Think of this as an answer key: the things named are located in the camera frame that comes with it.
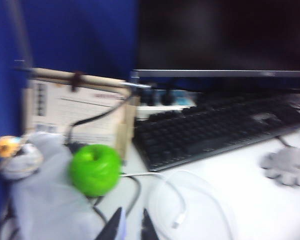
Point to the grey fabric cloth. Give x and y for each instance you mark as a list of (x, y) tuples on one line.
[(47, 200)]

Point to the green apple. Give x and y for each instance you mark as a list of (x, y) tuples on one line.
[(95, 170)]

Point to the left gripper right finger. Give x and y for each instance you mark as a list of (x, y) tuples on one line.
[(148, 230)]

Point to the white grey plush octopus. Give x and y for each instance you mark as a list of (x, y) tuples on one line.
[(287, 167)]

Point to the black power adapter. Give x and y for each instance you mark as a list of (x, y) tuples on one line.
[(147, 97)]

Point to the round grey orange toy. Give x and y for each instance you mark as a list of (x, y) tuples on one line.
[(20, 162)]

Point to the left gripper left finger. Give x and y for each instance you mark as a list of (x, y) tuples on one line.
[(112, 230)]

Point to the beige desk calendar stand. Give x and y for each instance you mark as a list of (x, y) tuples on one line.
[(65, 112)]

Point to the white power strip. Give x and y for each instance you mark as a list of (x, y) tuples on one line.
[(165, 108)]

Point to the black mechanical keyboard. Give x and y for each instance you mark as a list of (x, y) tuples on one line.
[(202, 135)]

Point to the black computer monitor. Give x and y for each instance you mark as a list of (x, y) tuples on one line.
[(215, 37)]

